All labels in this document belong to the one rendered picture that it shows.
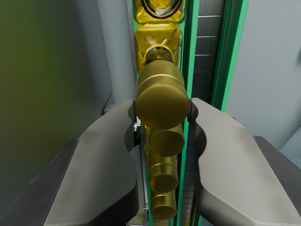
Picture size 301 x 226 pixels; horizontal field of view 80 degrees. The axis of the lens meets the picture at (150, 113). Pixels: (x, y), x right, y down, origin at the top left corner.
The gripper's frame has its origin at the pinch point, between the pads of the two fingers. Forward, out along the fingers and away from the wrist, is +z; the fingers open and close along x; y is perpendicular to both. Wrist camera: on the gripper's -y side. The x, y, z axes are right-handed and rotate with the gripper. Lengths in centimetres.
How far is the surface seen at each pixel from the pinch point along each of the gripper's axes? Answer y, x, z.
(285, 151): 124, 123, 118
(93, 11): -3.5, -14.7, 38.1
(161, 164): 10.0, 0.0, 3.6
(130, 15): -2.9, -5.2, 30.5
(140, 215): 72, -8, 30
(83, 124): 10.2, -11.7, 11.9
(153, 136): 4.8, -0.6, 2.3
